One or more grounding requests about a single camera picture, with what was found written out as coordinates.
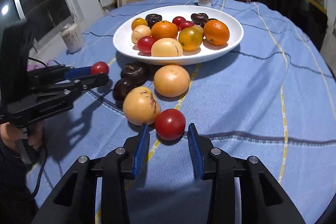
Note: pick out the yellow green tomato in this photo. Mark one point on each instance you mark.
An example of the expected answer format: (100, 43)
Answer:
(190, 39)

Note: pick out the small orange tomato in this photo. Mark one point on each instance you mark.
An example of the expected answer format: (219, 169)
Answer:
(139, 23)

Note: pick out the cream yellow streaked fruit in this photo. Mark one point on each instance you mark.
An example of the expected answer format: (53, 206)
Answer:
(141, 106)

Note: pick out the pale orange round fruit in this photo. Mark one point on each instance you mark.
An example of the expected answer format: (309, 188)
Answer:
(171, 80)

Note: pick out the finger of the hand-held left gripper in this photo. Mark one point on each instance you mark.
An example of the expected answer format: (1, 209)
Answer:
(78, 72)
(92, 81)

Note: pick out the beige beverage can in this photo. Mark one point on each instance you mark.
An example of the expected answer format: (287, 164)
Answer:
(72, 39)

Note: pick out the pale yellow round fruit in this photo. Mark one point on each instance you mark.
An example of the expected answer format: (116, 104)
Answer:
(166, 48)

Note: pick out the orange mandarin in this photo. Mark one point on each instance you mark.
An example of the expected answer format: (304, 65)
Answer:
(164, 29)
(216, 32)

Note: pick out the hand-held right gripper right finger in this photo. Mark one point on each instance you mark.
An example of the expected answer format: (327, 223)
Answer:
(195, 153)

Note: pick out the small tan round fruit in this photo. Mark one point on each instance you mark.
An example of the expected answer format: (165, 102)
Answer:
(199, 29)

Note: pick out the white oval plate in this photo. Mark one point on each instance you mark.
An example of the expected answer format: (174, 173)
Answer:
(228, 45)

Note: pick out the blue striped tablecloth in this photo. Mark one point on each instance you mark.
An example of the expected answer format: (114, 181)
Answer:
(236, 98)

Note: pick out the dark brown water chestnut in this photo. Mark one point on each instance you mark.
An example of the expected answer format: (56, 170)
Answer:
(153, 18)
(134, 73)
(199, 18)

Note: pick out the person's left hand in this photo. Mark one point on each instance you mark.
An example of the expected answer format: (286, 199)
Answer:
(35, 138)

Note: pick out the person's left forearm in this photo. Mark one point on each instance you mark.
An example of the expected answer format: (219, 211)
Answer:
(13, 187)

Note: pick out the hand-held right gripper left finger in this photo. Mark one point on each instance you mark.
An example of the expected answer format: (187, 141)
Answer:
(141, 150)

